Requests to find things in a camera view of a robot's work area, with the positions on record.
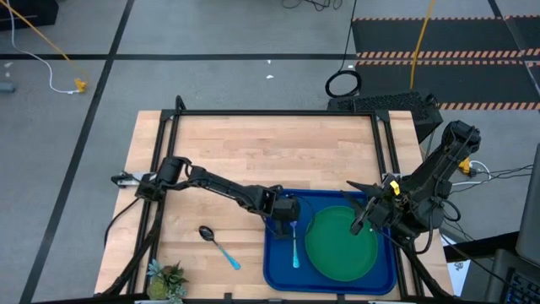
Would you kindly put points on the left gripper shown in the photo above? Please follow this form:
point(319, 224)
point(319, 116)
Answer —
point(286, 209)

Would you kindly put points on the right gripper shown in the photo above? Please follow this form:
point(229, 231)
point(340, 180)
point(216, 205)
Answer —
point(388, 207)

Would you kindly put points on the green round plate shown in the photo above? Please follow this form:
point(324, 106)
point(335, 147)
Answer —
point(341, 245)

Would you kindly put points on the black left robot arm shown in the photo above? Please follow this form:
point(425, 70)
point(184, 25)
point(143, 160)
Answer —
point(211, 183)

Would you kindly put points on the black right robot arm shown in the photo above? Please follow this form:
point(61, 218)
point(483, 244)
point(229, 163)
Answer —
point(439, 177)

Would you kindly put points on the blue plastic tray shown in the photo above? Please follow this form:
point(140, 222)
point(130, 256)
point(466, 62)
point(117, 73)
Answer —
point(278, 270)

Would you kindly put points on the yellow tag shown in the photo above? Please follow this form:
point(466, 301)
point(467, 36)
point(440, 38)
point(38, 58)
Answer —
point(394, 186)

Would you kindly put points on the yellow power plug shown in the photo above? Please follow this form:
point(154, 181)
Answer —
point(464, 165)

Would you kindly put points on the white paper sheet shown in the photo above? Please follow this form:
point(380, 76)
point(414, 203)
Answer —
point(457, 270)

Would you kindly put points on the small succulent plant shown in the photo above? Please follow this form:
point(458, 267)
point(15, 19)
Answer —
point(166, 280)

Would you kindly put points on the dark desk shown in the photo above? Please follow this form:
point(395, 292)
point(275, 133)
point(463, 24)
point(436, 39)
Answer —
point(493, 274)

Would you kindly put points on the grey monitor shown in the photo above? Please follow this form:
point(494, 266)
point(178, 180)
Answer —
point(531, 211)

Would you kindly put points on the black keyboard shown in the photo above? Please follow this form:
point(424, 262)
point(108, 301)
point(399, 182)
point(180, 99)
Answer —
point(523, 291)

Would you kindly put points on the black hazard-striped floor mat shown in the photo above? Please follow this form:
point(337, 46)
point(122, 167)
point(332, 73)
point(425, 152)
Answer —
point(443, 38)

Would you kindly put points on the small grey object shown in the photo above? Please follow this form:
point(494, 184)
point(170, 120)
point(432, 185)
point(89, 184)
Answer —
point(6, 87)

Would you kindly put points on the black box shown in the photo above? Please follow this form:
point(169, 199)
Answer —
point(25, 12)

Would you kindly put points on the black aluminium table frame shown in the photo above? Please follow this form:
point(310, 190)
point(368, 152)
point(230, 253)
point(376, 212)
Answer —
point(274, 112)

